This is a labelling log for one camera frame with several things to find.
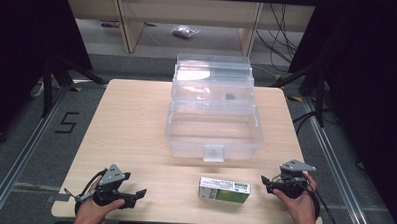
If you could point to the black metal stand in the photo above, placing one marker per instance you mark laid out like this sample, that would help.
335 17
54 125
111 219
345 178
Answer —
48 86
320 103

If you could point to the black curtain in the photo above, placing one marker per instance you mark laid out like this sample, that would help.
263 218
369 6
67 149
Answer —
371 81
18 52

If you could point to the metal floor rail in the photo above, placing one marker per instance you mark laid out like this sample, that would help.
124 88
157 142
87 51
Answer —
21 159
338 170

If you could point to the person's right hand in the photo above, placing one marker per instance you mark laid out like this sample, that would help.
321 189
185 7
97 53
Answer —
303 209

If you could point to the person's left hand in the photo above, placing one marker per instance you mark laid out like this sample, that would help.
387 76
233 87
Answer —
89 215

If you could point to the clear plastic storage box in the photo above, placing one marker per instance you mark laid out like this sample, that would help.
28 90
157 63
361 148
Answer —
215 149

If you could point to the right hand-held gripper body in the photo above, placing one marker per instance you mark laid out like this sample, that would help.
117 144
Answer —
296 167

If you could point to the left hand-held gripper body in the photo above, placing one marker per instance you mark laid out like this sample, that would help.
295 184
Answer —
112 177

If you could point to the green and white carton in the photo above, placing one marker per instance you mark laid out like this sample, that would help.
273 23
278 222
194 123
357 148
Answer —
228 193

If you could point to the light wooden shelf unit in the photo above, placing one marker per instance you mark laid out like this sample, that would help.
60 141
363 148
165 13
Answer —
133 19

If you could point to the clear plastic bag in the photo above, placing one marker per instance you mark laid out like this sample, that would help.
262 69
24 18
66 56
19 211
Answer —
186 32

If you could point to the yellow tape piece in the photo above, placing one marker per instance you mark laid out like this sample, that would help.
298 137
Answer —
295 99
76 89

